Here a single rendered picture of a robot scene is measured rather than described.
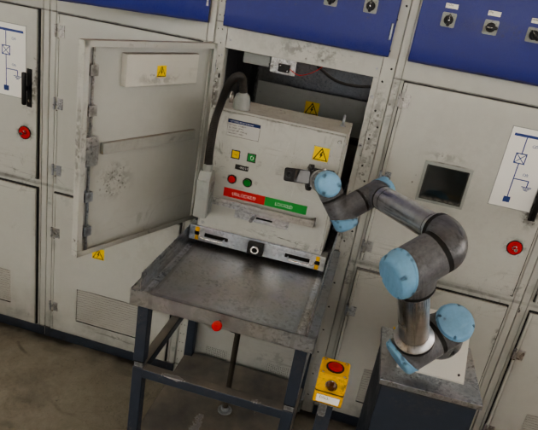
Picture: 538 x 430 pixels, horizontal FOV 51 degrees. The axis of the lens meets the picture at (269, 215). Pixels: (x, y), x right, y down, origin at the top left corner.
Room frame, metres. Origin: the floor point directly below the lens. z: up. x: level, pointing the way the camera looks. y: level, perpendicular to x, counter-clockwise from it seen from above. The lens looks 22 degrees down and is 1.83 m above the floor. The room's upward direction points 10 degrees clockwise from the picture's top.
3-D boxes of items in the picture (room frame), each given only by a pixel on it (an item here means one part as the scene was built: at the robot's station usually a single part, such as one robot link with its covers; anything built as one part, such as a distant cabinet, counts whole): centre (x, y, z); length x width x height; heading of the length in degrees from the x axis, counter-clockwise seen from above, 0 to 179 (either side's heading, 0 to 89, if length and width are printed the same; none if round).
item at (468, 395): (1.61, -0.61, 0.74); 0.32 x 0.32 x 0.02; 82
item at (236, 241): (1.98, 0.02, 0.90); 0.54 x 0.05 x 0.06; 81
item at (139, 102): (2.02, 0.50, 1.21); 0.63 x 0.07 x 0.74; 148
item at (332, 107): (2.81, -0.12, 1.28); 0.58 x 0.02 x 0.19; 81
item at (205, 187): (1.93, 0.24, 1.09); 0.08 x 0.05 x 0.17; 171
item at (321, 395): (1.29, -0.25, 0.85); 0.08 x 0.08 x 0.10; 81
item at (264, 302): (1.87, 0.04, 0.82); 0.68 x 0.62 x 0.06; 171
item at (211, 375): (1.87, 0.04, 0.46); 0.64 x 0.58 x 0.66; 171
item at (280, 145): (1.96, 0.03, 1.15); 0.48 x 0.01 x 0.48; 81
